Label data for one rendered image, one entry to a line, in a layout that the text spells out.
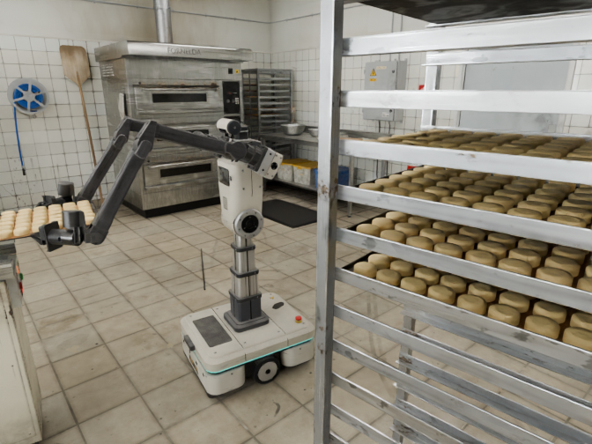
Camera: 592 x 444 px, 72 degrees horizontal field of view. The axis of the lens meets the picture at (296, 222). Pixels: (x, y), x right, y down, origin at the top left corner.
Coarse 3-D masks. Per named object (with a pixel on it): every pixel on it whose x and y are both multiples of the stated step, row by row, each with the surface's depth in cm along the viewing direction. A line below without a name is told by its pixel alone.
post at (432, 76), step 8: (432, 72) 106; (440, 72) 107; (432, 80) 106; (432, 88) 107; (424, 112) 110; (432, 112) 108; (424, 120) 110; (432, 120) 109; (408, 320) 128; (408, 328) 129; (408, 352) 131; (400, 368) 135; (400, 392) 137; (400, 440) 143
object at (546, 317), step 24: (360, 264) 90; (384, 264) 91; (408, 264) 90; (408, 288) 80; (432, 288) 79; (456, 288) 81; (480, 288) 79; (504, 288) 82; (480, 312) 73; (504, 312) 70; (528, 312) 74; (552, 312) 70; (576, 312) 74; (552, 336) 65; (576, 336) 64
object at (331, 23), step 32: (320, 64) 74; (320, 96) 76; (320, 128) 78; (320, 160) 80; (320, 192) 81; (320, 224) 83; (320, 256) 85; (320, 288) 88; (320, 320) 90; (320, 352) 92; (320, 384) 95; (320, 416) 98
